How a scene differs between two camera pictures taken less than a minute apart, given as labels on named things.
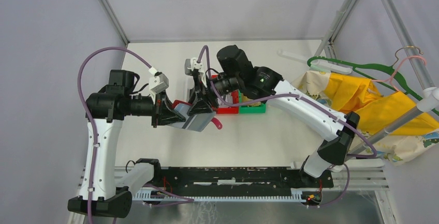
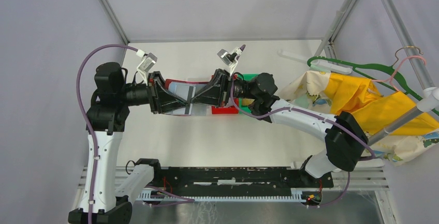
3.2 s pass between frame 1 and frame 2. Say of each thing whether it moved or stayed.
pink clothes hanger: stayed
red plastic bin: stayed
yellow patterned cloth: stayed
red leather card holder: moved
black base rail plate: stayed
